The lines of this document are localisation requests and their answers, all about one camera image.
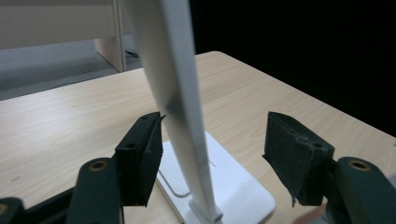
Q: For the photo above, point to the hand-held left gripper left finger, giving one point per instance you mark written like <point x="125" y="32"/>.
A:
<point x="140" y="161"/>

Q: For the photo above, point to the black curtain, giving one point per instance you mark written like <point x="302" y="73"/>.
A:
<point x="295" y="46"/>

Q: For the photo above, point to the white desk lamp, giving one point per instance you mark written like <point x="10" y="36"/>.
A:
<point x="174" y="62"/>

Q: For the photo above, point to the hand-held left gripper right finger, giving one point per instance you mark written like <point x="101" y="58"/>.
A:
<point x="295" y="158"/>

